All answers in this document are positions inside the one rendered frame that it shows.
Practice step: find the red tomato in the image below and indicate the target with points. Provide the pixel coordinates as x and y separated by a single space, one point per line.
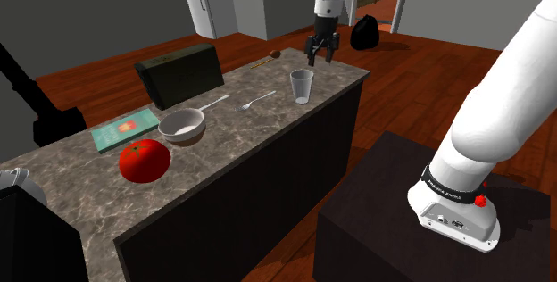
146 163

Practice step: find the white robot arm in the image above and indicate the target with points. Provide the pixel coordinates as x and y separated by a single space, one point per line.
500 111

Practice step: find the black slanted floor object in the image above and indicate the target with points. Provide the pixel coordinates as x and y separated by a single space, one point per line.
56 126

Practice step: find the teal book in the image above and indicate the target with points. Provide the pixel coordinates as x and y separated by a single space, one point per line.
111 134

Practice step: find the dark robot stand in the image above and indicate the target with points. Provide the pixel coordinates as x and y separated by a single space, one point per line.
374 229

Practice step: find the clear drinking glass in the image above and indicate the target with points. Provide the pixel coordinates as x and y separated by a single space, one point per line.
301 85

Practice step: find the grey kettle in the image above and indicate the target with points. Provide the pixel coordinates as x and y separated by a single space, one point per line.
21 183

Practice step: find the brown wooden honey dipper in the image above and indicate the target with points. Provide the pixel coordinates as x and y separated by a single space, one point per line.
274 54

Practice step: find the marble-topped dark kitchen island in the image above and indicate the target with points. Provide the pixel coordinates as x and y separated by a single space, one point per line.
261 185

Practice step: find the silver spoon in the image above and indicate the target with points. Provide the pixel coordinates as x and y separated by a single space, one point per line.
215 102

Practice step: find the dark green box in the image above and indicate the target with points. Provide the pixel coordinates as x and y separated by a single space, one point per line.
182 76

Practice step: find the white refrigerator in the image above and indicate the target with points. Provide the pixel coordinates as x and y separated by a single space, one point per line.
209 2

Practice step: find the black box appliance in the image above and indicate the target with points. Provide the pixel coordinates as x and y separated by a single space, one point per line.
34 237

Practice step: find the black bag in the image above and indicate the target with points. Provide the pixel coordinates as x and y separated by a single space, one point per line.
364 33

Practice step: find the white bowl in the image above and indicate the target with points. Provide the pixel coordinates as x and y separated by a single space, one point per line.
180 126

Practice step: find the silver fork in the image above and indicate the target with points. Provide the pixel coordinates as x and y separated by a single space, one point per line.
256 100

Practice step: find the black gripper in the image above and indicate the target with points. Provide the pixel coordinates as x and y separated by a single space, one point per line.
326 26

